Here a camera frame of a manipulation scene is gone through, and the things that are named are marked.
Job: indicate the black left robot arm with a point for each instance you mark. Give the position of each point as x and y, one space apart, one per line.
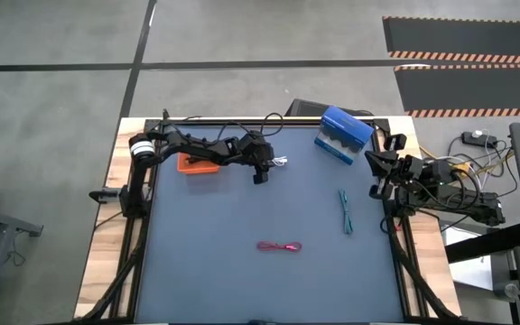
188 146

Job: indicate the white sheet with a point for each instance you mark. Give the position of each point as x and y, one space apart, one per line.
470 271

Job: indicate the orange plastic basket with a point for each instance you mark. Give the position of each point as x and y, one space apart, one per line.
197 168

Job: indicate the black table frame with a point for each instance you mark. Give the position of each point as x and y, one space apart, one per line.
402 266

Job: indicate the black hazard-striped floor mat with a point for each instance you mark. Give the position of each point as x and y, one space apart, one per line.
467 90
463 36

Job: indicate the blue-grey table mat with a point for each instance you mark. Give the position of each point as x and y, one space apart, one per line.
242 280

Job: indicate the black clamp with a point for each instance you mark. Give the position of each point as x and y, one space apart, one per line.
104 195

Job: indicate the black power strip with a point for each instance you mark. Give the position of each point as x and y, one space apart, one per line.
479 139

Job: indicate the black equipment case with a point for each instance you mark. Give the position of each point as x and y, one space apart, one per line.
305 108

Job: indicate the blue DualShock controller box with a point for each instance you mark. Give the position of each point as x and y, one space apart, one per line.
343 135

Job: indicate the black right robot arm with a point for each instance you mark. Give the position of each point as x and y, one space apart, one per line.
467 203

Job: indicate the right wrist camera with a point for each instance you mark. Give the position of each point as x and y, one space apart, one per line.
379 162

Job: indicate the black metal bar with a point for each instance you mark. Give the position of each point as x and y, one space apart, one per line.
485 244

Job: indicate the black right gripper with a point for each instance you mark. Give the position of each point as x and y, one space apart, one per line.
409 171

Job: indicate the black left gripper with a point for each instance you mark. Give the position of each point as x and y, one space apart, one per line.
257 151

